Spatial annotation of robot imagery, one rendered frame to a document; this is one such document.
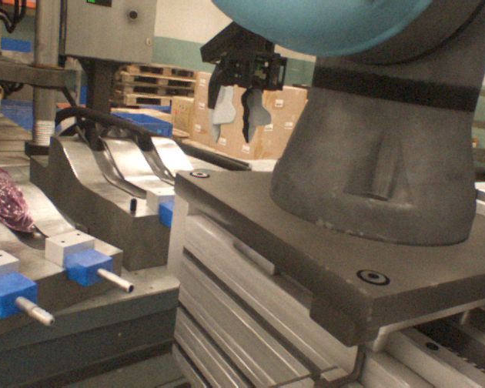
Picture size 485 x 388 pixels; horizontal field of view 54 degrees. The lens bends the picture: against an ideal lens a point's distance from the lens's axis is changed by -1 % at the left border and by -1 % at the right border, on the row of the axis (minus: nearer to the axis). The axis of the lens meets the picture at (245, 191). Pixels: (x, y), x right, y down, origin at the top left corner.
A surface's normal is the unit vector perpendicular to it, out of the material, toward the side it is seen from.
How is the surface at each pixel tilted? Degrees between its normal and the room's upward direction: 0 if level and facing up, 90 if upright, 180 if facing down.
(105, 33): 90
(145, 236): 90
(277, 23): 140
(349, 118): 72
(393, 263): 0
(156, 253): 90
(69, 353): 90
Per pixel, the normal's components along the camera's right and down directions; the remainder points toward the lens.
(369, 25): 0.31, 0.95
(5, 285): 0.15, -0.95
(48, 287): 0.83, 0.26
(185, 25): 0.58, 0.29
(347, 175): -0.44, -0.14
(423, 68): -0.01, 0.27
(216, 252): -0.83, 0.03
